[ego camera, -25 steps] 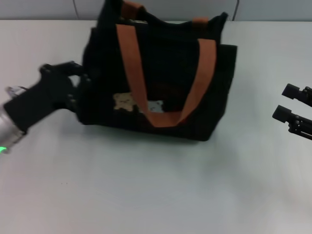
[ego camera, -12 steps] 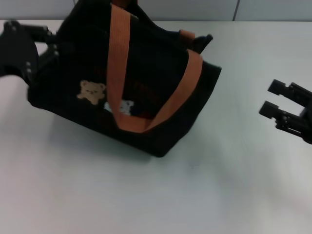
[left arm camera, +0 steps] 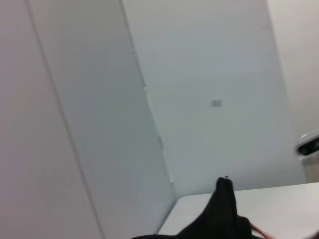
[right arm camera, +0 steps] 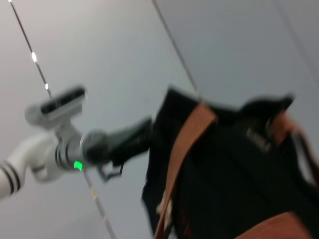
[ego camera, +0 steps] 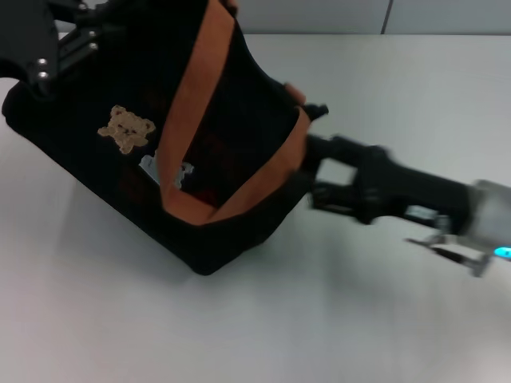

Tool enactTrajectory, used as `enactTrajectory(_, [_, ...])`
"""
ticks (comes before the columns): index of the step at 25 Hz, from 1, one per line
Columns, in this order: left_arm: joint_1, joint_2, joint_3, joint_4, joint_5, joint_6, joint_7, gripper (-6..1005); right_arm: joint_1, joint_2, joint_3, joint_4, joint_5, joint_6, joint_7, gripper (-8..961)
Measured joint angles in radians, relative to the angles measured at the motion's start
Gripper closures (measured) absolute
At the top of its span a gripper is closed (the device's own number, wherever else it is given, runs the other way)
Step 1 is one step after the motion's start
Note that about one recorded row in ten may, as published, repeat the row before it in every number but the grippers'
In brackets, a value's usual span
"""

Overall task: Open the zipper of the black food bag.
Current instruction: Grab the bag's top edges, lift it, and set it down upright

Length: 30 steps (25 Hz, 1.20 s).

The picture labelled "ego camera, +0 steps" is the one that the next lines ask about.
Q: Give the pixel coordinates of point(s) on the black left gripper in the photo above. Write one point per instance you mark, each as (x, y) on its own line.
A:
(28, 44)

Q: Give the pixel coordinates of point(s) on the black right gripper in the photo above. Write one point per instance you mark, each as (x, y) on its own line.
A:
(407, 191)

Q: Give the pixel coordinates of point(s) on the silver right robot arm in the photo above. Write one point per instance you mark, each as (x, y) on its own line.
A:
(491, 211)

